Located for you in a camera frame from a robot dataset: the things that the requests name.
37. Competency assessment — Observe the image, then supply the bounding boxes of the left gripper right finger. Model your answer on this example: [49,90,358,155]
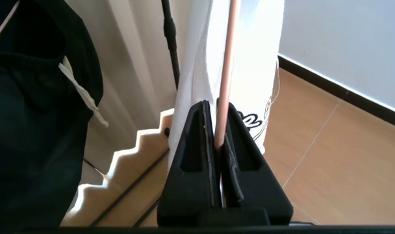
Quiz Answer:
[222,102,294,226]

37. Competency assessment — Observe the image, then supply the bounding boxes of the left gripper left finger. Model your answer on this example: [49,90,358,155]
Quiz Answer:
[157,99,222,227]

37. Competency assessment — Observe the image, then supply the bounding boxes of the white garment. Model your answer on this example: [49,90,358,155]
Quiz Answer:
[167,0,286,170]

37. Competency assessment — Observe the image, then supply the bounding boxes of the black shorts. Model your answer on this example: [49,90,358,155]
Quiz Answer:
[0,0,109,228]

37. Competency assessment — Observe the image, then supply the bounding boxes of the black clothes rack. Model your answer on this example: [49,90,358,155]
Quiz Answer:
[83,0,182,228]

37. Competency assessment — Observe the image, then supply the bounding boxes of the beige curtain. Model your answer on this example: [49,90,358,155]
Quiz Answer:
[62,0,218,202]

